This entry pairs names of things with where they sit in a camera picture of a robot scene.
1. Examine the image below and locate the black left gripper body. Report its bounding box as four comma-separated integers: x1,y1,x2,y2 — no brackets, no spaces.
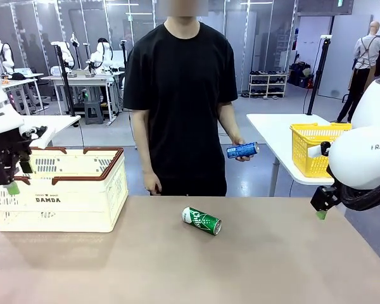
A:
0,128,32,164

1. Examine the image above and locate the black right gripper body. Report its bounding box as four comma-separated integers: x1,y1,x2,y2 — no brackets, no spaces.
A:
318,165,340,199

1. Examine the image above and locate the blue Pocari Sweat can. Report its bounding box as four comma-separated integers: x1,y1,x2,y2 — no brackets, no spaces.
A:
226,141,260,159

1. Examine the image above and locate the green Chilsung cider can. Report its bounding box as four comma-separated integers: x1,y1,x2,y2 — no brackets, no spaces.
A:
181,206,222,238

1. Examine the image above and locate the person's right forearm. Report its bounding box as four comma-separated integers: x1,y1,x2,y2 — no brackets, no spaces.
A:
135,126,156,175

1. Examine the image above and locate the person's left forearm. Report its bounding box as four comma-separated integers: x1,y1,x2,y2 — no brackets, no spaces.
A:
220,113,245,143

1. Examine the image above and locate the yellow plastic basket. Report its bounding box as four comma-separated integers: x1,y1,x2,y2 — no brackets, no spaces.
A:
289,122,353,178

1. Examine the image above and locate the cream shopping basket brown rim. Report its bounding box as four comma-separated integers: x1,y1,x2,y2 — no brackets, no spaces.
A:
0,146,129,234

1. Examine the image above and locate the person's left hand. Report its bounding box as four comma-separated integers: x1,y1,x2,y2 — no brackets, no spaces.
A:
229,135,257,163

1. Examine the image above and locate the person's right hand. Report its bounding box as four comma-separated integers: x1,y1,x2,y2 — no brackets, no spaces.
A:
143,172,163,196

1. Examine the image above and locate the white desk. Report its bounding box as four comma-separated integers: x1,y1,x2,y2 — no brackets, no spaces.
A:
41,71,126,126
1,73,48,115

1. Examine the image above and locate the white rounded table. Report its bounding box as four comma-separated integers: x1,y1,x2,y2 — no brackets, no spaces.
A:
246,113,336,197

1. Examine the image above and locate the black stand with white head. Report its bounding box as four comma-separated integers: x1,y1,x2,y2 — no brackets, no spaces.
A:
306,34,333,115
50,41,77,117

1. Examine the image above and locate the grey plastic stool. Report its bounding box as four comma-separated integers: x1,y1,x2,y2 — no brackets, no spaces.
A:
83,100,105,125

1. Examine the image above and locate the black bag pile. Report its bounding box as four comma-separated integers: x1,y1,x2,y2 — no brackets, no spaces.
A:
288,61,314,89

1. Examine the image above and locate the white shoe rack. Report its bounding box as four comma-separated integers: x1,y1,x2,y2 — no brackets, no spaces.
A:
248,73,288,98

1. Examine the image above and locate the mannequin with grey apron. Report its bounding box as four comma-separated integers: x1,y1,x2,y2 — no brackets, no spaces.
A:
337,20,380,124

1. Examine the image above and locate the person in black t-shirt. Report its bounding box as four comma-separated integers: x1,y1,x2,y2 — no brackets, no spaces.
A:
122,0,238,197

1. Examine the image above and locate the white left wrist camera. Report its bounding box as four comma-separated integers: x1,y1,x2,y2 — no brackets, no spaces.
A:
18,125,56,149

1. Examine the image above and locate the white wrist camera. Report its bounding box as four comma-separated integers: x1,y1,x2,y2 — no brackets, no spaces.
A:
307,141,333,158
18,125,56,149

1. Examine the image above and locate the black corrugated cable hose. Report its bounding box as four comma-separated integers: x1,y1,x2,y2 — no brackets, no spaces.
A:
331,164,380,212

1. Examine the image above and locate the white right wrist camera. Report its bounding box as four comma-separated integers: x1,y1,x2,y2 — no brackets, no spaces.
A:
307,141,333,158

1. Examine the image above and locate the thin black camera stand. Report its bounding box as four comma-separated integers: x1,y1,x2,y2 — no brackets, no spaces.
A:
120,39,129,69

